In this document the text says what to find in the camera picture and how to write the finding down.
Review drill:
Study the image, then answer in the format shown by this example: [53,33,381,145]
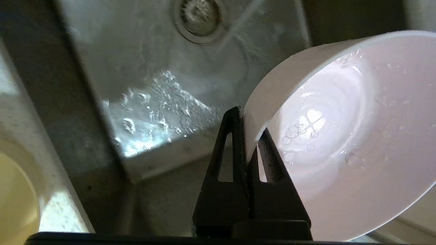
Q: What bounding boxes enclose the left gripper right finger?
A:
[247,128,312,239]

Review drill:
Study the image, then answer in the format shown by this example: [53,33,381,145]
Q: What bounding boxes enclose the pink plastic bowl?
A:
[243,30,436,241]

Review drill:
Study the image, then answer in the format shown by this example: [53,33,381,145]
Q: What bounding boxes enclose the yellow plastic bowl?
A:
[0,140,42,245]

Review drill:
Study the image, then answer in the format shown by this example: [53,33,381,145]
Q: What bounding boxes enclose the stainless steel sink basin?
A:
[0,0,409,239]

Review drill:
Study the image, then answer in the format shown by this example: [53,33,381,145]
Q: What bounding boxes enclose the round metal drain strainer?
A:
[173,0,229,45]

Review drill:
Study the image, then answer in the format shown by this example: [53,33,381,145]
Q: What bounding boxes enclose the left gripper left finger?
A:
[192,106,250,237]

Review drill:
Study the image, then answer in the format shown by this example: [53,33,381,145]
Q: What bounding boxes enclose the running water stream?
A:
[215,0,267,55]

